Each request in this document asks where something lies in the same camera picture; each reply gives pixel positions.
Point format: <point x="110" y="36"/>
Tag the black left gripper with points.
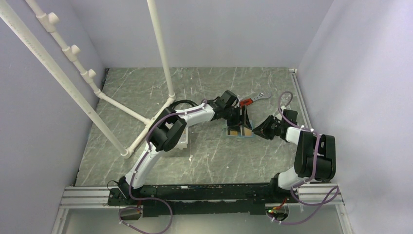
<point x="237" y="121"/>

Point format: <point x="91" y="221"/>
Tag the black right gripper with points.
<point x="262" y="129"/>

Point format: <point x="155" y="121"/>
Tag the aluminium extrusion frame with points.
<point x="79" y="197"/>

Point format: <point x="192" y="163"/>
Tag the orange credit card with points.
<point x="246" y="132"/>

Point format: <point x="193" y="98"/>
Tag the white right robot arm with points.
<point x="315" y="156"/>

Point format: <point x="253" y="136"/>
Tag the clear plastic tray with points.
<point x="183" y="140"/>

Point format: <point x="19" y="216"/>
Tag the red handled adjustable wrench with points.
<point x="253" y="99"/>

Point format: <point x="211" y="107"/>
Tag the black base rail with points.
<point x="156" y="200"/>

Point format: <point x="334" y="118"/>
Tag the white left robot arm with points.
<point x="167" y="129"/>

